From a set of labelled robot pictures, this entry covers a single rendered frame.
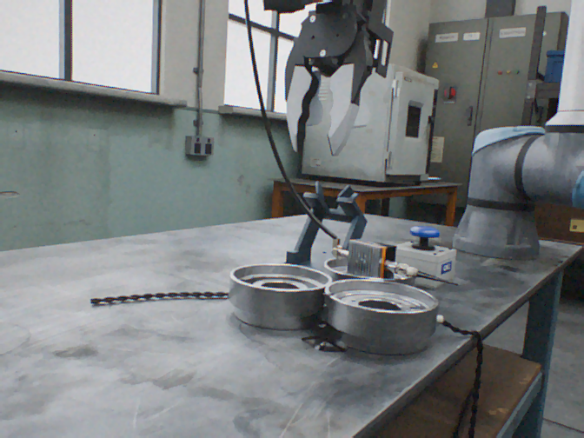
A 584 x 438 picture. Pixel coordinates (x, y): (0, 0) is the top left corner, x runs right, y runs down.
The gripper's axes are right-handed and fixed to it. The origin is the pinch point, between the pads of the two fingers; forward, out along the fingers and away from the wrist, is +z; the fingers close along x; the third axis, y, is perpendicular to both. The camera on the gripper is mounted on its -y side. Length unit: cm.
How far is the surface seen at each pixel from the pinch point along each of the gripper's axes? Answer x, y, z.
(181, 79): 160, 114, -41
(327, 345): -9.1, -6.2, 18.7
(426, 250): -5.7, 22.1, 10.6
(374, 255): -6.2, 5.9, 11.2
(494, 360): -5, 71, 34
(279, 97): 168, 198, -53
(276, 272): 2.8, 0.9, 14.9
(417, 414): -3, 38, 38
